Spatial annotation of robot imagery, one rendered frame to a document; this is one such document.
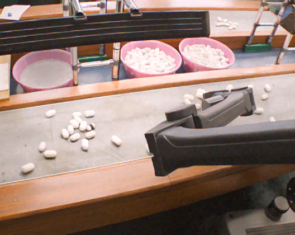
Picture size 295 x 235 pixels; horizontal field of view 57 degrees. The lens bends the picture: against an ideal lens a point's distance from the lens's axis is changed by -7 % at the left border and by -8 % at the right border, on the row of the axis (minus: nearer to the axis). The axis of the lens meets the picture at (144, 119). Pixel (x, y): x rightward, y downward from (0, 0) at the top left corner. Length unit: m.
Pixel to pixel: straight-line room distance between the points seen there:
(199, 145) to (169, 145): 0.06
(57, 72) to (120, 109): 0.33
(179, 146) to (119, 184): 0.39
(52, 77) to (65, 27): 0.45
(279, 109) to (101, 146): 0.73
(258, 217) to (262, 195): 0.70
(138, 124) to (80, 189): 0.32
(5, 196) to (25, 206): 0.07
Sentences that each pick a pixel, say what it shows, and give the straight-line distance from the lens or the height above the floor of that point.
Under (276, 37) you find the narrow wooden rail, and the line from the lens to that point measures 1.83.
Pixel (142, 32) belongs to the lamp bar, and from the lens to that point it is 0.81.
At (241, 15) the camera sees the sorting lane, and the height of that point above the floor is 0.74.
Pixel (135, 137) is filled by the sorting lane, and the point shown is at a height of 0.74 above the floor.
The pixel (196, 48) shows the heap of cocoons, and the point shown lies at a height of 0.74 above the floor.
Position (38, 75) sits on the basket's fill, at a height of 0.73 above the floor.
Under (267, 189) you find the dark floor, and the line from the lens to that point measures 1.95.
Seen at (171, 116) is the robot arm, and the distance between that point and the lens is 0.53.
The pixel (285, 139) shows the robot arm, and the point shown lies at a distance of 0.36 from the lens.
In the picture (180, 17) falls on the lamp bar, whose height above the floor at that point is 1.10.
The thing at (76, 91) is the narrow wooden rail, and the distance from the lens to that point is 1.06.
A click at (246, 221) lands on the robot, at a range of 1.19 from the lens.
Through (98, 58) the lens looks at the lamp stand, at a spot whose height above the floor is 0.71.
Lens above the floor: 1.45
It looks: 45 degrees down
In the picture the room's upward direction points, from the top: 9 degrees clockwise
